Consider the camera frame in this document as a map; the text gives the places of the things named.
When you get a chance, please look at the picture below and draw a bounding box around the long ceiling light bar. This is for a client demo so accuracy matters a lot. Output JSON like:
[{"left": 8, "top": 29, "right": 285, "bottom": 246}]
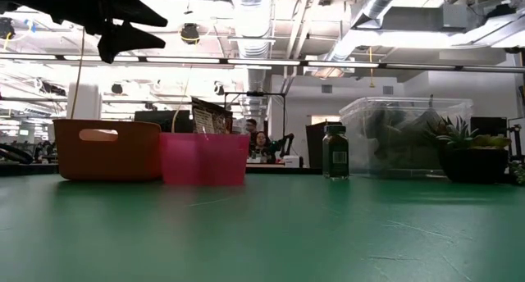
[{"left": 0, "top": 53, "right": 525, "bottom": 74}]

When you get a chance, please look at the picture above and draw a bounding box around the dark snack bag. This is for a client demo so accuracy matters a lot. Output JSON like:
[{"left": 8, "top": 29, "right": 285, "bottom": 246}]
[{"left": 190, "top": 96, "right": 234, "bottom": 134}]

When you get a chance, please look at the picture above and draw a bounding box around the person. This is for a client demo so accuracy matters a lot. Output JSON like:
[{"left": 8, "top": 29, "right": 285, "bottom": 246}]
[
  {"left": 252, "top": 130, "right": 276, "bottom": 164},
  {"left": 244, "top": 117, "right": 259, "bottom": 146}
]

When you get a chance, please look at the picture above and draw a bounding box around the clear plastic storage box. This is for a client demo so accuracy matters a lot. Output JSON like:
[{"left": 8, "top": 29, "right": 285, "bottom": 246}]
[{"left": 339, "top": 96, "right": 475, "bottom": 180}]

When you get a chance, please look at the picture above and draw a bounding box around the green-lid glass spice jar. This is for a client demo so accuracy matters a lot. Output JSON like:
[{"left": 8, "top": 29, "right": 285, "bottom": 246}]
[{"left": 322, "top": 124, "right": 350, "bottom": 180}]

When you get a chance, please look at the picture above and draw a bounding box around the green succulent plant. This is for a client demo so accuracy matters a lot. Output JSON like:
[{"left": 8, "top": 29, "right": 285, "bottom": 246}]
[{"left": 426, "top": 116, "right": 513, "bottom": 150}]

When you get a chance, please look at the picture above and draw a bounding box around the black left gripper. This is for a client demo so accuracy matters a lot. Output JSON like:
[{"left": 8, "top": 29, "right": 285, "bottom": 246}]
[{"left": 0, "top": 0, "right": 169, "bottom": 65}]

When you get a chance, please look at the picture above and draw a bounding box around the dark monitor back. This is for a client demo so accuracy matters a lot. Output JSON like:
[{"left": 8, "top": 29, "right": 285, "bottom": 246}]
[{"left": 305, "top": 121, "right": 344, "bottom": 170}]

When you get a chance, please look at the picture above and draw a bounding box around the hanging yellow cord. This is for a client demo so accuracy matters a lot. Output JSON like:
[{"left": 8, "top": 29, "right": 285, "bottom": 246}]
[
  {"left": 69, "top": 27, "right": 86, "bottom": 120},
  {"left": 171, "top": 66, "right": 194, "bottom": 134}
]

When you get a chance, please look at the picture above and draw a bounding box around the pink plastic bin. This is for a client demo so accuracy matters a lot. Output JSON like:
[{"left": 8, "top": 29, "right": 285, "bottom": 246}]
[{"left": 158, "top": 132, "right": 251, "bottom": 188}]

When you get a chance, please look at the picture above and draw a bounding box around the black background monitor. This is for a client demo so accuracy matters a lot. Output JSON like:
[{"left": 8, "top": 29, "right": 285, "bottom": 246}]
[{"left": 134, "top": 109, "right": 193, "bottom": 134}]

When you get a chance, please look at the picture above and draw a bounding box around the white pillar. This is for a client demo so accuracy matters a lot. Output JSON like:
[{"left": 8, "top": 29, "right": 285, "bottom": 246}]
[{"left": 67, "top": 81, "right": 103, "bottom": 120}]

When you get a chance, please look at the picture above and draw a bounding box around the round black ceiling fixture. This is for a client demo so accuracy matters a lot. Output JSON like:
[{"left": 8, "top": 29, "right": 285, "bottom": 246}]
[{"left": 180, "top": 22, "right": 201, "bottom": 45}]

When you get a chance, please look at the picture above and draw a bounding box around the orange plastic bin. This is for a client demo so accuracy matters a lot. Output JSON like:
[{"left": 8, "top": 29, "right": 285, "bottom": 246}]
[{"left": 52, "top": 118, "right": 163, "bottom": 182}]

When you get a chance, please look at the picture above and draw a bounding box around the grey cloth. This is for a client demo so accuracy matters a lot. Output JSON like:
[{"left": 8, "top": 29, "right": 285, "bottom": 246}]
[{"left": 360, "top": 109, "right": 444, "bottom": 171}]

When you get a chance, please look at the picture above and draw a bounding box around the silver ceiling duct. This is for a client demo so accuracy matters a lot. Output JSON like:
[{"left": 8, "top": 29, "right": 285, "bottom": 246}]
[
  {"left": 227, "top": 0, "right": 276, "bottom": 115},
  {"left": 315, "top": 0, "right": 411, "bottom": 78}
]

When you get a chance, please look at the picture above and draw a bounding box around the black plant pot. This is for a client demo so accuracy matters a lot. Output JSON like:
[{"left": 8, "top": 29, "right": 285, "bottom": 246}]
[{"left": 436, "top": 144, "right": 509, "bottom": 184}]

